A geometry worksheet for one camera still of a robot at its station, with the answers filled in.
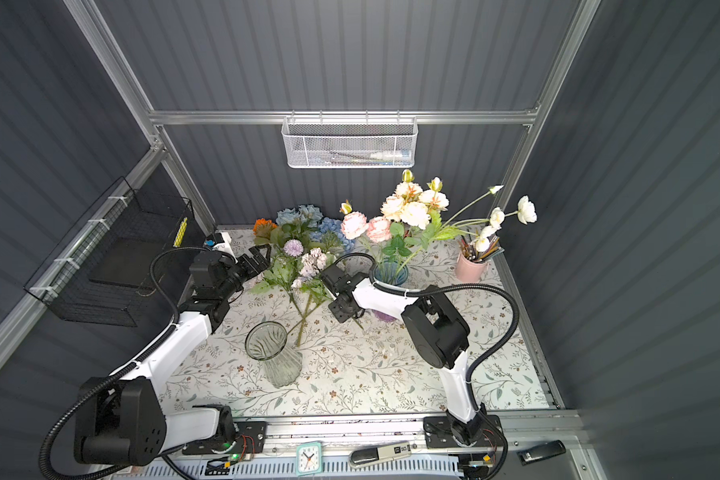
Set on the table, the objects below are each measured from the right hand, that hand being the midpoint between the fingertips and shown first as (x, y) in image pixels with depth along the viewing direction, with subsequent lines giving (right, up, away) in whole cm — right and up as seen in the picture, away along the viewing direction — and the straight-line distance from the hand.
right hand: (347, 310), depth 95 cm
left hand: (-24, +19, -12) cm, 33 cm away
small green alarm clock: (-7, -30, -25) cm, 40 cm away
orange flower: (-34, +28, +17) cm, 47 cm away
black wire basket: (-57, +14, -23) cm, 64 cm away
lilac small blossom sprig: (-13, +6, +1) cm, 15 cm away
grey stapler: (+9, -28, -27) cm, 40 cm away
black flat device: (+48, -30, -23) cm, 62 cm away
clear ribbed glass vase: (-19, -4, -21) cm, 29 cm away
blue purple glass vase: (+13, +13, -11) cm, 21 cm away
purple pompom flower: (-18, +20, +2) cm, 27 cm away
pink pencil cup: (+41, +12, +4) cm, 43 cm away
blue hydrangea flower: (-8, +29, +14) cm, 33 cm away
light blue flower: (-16, +33, +14) cm, 39 cm away
